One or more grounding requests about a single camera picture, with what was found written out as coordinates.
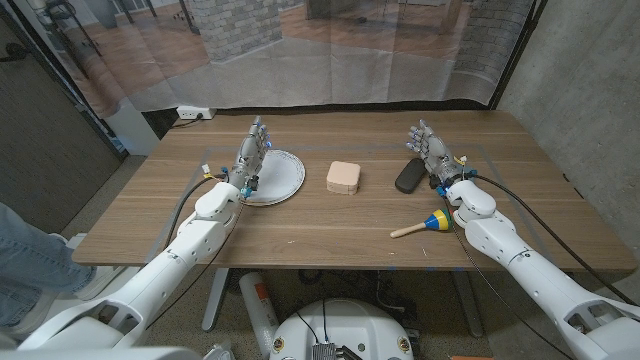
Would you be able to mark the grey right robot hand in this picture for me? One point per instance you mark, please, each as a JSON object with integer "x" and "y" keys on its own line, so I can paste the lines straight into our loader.
{"x": 435, "y": 152}

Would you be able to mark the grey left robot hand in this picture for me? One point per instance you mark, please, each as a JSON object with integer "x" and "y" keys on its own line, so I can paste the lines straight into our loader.
{"x": 250, "y": 157}

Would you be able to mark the beige square jewelry box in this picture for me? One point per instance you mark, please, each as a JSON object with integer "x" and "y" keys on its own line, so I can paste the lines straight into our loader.
{"x": 344, "y": 176}

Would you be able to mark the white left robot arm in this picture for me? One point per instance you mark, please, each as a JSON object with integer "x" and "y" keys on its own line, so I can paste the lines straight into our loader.
{"x": 165, "y": 265}

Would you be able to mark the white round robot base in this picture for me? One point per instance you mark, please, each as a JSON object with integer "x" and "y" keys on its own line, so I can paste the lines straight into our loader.
{"x": 345, "y": 327}

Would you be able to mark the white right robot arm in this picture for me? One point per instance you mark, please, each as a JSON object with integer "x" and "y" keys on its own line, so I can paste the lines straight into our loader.
{"x": 530, "y": 275}

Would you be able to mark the dark grey glasses case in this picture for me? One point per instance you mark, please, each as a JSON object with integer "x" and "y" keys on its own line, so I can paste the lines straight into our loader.
{"x": 410, "y": 176}

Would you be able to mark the white paper plate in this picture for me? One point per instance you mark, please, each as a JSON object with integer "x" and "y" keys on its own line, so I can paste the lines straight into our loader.
{"x": 282, "y": 176}

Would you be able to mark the blue yellow wooden maraca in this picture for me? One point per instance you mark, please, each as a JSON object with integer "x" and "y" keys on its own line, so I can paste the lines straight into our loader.
{"x": 439, "y": 220}

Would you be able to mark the white power strip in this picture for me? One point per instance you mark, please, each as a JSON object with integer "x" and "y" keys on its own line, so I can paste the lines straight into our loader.
{"x": 192, "y": 112}

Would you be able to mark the printed room backdrop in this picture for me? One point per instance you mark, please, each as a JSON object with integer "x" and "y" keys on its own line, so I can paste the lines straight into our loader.
{"x": 325, "y": 55}

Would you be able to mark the black backdrop stand pole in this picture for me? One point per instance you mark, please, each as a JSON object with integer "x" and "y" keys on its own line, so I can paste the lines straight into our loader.
{"x": 517, "y": 55}

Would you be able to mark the grey table leg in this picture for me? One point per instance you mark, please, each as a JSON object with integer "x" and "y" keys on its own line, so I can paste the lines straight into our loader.
{"x": 469, "y": 305}
{"x": 215, "y": 300}

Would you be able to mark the white cylinder with orange label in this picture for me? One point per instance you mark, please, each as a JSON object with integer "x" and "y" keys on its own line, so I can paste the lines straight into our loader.
{"x": 259, "y": 310}

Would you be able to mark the person in blue jeans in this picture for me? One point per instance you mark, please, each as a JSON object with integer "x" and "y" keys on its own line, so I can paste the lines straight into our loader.
{"x": 30, "y": 255}

